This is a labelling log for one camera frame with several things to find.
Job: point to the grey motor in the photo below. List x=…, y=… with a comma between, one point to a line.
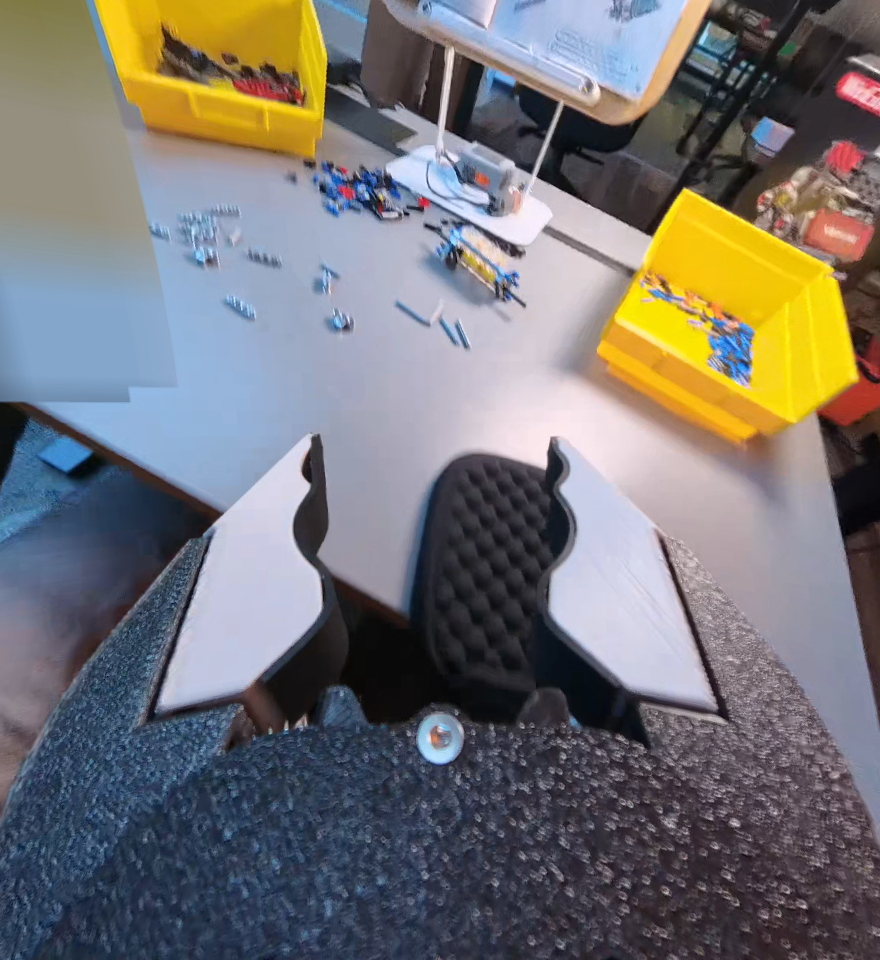
x=507, y=201

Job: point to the black toy engine box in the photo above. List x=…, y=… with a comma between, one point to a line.
x=860, y=187

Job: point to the heap of dark building pieces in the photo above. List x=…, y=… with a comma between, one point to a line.
x=200, y=64

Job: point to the grey battery box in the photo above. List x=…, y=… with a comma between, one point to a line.
x=485, y=169

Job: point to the transparent engine block assembly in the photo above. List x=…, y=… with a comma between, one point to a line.
x=477, y=259

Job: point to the black office chair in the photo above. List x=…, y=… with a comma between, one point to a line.
x=582, y=135

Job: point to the red plastic container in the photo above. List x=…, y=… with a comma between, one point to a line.
x=856, y=390

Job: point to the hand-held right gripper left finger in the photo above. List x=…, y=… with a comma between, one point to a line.
x=245, y=600

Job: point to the scattered chrome beams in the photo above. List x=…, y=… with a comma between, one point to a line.
x=200, y=229

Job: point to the grey desk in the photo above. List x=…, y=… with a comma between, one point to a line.
x=485, y=397

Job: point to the black mesh pad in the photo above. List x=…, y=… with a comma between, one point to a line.
x=485, y=570

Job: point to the yellow bin with blue pins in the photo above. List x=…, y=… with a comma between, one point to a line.
x=807, y=330

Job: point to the yellow bin with red panels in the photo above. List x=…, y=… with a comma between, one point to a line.
x=215, y=120

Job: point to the pile of blue black pins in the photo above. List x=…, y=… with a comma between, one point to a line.
x=729, y=345

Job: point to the pile of small coloured connectors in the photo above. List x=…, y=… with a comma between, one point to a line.
x=365, y=191

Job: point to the person's grey trouser leg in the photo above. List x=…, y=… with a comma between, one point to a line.
x=50, y=637

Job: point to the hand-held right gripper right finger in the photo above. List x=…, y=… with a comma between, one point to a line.
x=620, y=607

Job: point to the wooden book stand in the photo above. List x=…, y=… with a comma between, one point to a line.
x=417, y=169

